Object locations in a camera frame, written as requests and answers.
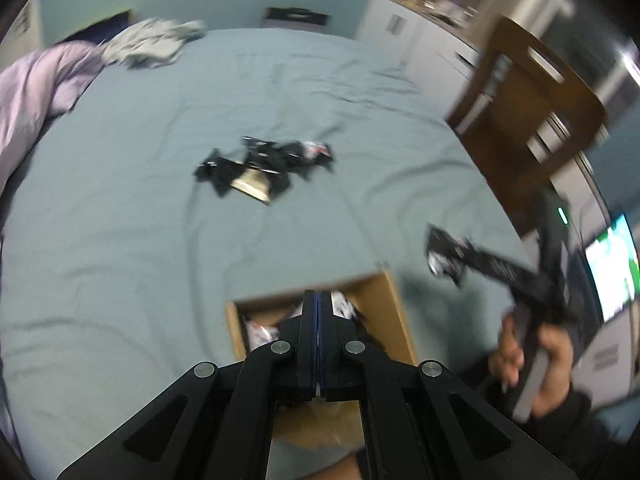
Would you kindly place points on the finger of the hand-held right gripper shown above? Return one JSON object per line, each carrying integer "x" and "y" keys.
{"x": 450, "y": 240}

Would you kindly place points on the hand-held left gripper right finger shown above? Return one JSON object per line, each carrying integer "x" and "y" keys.
{"x": 326, "y": 345}

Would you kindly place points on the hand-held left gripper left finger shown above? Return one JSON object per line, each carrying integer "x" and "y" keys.
{"x": 312, "y": 345}

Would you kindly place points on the cardboard box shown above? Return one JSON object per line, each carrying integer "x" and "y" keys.
{"x": 387, "y": 305}

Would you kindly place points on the pile of black snack packets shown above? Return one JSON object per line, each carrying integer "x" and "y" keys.
{"x": 260, "y": 160}

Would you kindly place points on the person's right forearm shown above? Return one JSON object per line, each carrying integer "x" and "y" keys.
{"x": 575, "y": 422}

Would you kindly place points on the person's right hand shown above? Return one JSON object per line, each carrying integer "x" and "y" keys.
{"x": 557, "y": 365}

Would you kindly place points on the television screen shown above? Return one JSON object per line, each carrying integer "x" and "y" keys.
{"x": 615, "y": 270}

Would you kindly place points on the wooden chair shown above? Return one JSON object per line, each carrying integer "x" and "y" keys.
{"x": 530, "y": 110}

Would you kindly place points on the white cabinet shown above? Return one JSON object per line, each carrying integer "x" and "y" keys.
{"x": 425, "y": 45}

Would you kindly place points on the teal bed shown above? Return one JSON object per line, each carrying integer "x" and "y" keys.
{"x": 125, "y": 260}

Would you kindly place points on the black rectangular object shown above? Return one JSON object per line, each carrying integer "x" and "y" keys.
{"x": 295, "y": 15}

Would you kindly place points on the grey clothing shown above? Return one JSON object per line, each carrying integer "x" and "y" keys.
{"x": 145, "y": 42}

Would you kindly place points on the lilac blanket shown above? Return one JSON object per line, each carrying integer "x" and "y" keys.
{"x": 35, "y": 90}

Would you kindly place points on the dark blue object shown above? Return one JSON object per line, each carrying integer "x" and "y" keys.
{"x": 100, "y": 25}

